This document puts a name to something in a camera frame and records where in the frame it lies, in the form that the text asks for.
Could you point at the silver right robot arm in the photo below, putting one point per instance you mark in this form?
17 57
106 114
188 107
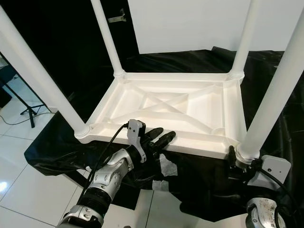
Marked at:
263 213

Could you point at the black shiny table cover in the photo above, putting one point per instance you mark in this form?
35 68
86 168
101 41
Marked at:
50 156

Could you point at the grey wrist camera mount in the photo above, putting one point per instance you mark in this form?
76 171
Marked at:
273 168
136 137

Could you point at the black work table leg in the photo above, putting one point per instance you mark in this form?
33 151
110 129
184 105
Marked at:
73 180

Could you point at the white work table frame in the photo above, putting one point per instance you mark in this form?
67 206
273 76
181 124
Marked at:
166 168

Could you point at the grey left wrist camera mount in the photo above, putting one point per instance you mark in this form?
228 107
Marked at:
136 137

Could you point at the black tripod stand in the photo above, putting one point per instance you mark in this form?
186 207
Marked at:
31 110

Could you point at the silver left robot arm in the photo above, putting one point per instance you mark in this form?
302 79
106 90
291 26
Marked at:
109 180

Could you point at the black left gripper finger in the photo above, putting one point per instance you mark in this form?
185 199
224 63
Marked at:
165 138
154 134

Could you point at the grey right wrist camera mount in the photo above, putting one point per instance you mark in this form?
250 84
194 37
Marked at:
273 168

